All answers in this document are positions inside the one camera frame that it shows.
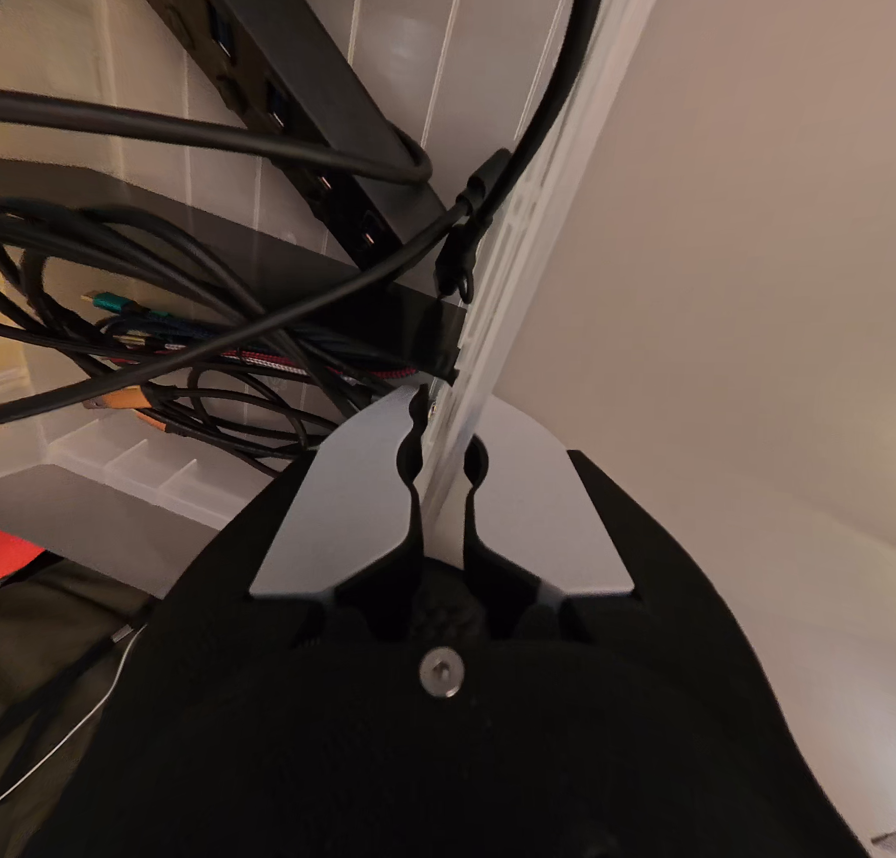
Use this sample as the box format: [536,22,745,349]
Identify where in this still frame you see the cable with orange plug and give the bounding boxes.
[83,382,176,440]

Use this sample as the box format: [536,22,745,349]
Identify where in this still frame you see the clear plastic bin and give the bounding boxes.
[0,0,676,572]

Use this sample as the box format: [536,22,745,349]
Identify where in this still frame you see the thick black cable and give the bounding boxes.
[0,90,434,188]

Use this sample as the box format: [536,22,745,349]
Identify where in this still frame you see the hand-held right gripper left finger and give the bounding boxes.
[248,384,429,610]

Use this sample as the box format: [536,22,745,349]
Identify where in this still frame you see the braided blue red white cables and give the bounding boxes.
[87,289,424,386]

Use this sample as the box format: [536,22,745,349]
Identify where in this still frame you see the thin white cable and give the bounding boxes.
[0,626,149,799]

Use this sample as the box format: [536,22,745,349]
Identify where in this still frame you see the black multi-port USB hub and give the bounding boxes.
[118,0,450,272]
[0,0,611,426]

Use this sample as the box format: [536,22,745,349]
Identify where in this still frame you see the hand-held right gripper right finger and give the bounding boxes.
[462,396,638,610]

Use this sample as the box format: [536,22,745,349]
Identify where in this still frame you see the red object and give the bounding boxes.
[0,527,46,580]

